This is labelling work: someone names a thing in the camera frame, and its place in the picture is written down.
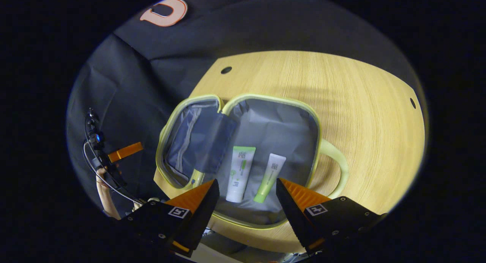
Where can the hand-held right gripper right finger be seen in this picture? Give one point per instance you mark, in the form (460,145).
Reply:
(294,219)

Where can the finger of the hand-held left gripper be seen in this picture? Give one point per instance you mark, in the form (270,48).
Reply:
(125,151)

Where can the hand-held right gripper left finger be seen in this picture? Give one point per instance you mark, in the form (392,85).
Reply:
(201,217)

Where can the small white tube green cap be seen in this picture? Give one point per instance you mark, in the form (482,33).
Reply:
(271,175)

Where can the pale yellow suitcase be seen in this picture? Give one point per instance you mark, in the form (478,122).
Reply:
(273,130)

